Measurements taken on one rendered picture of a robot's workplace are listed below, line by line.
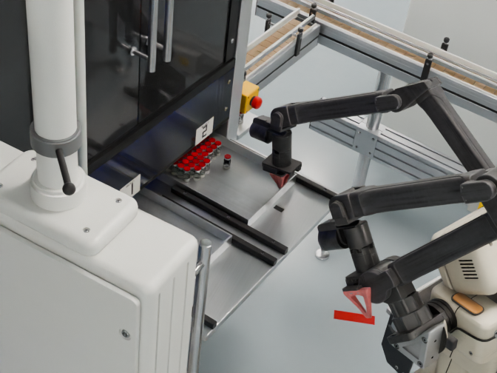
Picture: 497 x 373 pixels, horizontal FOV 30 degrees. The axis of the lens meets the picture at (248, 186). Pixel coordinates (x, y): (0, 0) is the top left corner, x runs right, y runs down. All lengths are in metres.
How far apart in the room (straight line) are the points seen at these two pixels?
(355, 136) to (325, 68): 1.30
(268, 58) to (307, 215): 0.73
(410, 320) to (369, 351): 1.52
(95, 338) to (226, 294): 0.80
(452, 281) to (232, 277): 0.67
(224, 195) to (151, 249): 1.12
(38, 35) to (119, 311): 0.50
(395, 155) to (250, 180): 0.96
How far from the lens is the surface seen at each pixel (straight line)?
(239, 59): 2.74
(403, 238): 4.02
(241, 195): 2.74
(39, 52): 1.47
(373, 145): 3.64
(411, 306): 2.05
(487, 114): 3.32
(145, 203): 2.70
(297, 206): 2.74
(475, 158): 2.34
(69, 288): 1.68
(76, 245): 1.61
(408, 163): 3.62
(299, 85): 4.76
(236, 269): 2.53
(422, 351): 2.07
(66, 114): 1.54
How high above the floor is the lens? 2.72
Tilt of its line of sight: 42 degrees down
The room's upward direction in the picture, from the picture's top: 8 degrees clockwise
